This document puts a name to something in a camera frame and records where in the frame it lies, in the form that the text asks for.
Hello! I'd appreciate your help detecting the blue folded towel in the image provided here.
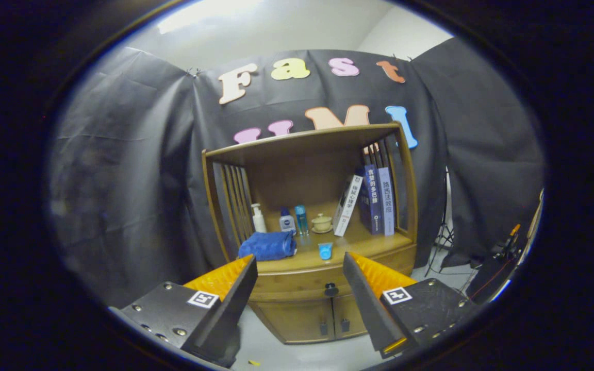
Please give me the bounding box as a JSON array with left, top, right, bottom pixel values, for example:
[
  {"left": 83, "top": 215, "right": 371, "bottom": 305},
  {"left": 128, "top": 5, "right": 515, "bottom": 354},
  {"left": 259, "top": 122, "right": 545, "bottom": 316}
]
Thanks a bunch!
[{"left": 238, "top": 231, "right": 298, "bottom": 261}]

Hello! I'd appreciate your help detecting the white pump bottle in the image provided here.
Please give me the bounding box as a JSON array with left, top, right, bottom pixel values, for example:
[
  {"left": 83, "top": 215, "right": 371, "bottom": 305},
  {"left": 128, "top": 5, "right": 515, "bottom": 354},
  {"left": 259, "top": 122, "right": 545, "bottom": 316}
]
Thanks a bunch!
[{"left": 251, "top": 203, "right": 267, "bottom": 233}]

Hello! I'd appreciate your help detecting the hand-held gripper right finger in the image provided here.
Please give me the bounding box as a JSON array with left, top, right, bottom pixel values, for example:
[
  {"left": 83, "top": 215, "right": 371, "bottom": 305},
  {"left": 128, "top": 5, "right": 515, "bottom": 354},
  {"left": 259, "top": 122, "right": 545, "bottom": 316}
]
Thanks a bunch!
[{"left": 343, "top": 252, "right": 476, "bottom": 360}]

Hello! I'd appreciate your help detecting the black orange-tipped device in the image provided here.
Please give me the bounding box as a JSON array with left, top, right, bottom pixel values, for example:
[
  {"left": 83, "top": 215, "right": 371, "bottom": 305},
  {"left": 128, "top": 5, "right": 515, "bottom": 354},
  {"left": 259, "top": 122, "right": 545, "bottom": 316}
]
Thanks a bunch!
[{"left": 493, "top": 223, "right": 522, "bottom": 261}]

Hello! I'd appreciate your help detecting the dark blue book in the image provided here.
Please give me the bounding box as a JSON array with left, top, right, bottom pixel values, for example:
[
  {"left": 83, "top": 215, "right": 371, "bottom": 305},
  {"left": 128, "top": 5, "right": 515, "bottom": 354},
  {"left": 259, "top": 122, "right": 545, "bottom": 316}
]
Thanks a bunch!
[{"left": 359, "top": 164, "right": 384, "bottom": 236}]

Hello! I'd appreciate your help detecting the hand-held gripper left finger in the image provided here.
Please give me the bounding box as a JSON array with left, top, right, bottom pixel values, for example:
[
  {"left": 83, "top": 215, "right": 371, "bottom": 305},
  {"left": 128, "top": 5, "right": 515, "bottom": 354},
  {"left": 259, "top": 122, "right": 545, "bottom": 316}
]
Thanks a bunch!
[{"left": 108, "top": 254, "right": 259, "bottom": 368}]

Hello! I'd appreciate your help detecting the beige lidded teacup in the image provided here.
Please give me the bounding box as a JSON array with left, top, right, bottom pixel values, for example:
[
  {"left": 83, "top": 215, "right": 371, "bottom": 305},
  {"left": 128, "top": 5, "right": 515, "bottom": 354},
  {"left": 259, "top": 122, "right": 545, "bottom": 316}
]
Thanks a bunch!
[{"left": 311, "top": 213, "right": 334, "bottom": 234}]

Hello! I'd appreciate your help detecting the black tripod stand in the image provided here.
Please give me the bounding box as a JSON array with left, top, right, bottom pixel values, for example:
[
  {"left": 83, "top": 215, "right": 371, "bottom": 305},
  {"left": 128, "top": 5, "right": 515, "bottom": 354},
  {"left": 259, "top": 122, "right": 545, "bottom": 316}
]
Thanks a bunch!
[{"left": 425, "top": 167, "right": 455, "bottom": 279}]

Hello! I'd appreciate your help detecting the light purple book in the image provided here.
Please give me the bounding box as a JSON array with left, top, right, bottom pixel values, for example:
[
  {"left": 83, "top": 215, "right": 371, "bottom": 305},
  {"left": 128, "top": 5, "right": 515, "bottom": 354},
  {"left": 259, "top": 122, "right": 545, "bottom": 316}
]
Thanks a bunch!
[{"left": 377, "top": 167, "right": 396, "bottom": 237}]

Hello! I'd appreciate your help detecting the wooden cabinet door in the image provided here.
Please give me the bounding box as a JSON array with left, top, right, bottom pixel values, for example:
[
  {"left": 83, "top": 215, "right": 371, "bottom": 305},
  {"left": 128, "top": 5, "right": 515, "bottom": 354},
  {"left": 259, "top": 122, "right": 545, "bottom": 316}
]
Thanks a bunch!
[
  {"left": 250, "top": 298, "right": 335, "bottom": 345},
  {"left": 332, "top": 294, "right": 372, "bottom": 341}
]

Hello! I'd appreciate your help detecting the wooden cabinet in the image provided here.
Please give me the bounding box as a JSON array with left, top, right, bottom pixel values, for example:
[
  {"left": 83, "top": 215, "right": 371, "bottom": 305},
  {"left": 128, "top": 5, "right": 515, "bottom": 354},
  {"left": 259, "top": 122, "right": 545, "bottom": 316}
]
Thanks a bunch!
[{"left": 202, "top": 122, "right": 419, "bottom": 345}]

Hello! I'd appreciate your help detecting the tan wooden panel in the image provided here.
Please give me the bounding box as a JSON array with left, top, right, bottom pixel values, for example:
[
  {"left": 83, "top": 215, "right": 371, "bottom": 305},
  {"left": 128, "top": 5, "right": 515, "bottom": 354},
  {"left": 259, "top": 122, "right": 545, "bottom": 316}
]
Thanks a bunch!
[{"left": 526, "top": 188, "right": 544, "bottom": 243}]

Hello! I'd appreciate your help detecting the wooden drawer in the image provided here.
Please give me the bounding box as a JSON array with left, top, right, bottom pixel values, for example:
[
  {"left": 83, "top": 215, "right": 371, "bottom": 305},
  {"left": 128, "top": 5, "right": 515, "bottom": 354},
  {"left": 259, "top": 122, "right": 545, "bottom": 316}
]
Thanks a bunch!
[{"left": 248, "top": 242, "right": 417, "bottom": 303}]

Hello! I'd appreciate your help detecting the wooden countertop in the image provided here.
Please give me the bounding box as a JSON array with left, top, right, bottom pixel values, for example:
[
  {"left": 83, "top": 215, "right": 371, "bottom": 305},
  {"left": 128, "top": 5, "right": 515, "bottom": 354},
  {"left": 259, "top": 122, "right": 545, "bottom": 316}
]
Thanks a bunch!
[{"left": 243, "top": 229, "right": 414, "bottom": 275}]

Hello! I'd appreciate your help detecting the white book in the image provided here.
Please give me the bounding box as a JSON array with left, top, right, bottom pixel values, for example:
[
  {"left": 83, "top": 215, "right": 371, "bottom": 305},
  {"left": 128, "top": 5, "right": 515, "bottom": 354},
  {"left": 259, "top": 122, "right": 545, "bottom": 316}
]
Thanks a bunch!
[{"left": 333, "top": 175, "right": 364, "bottom": 237}]

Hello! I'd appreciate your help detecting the small white blue-capped bottle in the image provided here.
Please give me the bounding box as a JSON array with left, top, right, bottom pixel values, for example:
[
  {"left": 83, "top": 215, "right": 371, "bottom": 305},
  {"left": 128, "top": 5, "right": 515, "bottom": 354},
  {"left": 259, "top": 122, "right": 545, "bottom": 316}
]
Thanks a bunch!
[{"left": 279, "top": 207, "right": 297, "bottom": 235}]

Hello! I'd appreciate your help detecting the dark equipment case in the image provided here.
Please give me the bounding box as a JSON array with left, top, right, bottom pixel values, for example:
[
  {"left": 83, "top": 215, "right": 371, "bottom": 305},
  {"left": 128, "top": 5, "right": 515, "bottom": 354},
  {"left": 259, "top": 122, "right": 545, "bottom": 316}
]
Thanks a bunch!
[{"left": 465, "top": 255, "right": 519, "bottom": 305}]

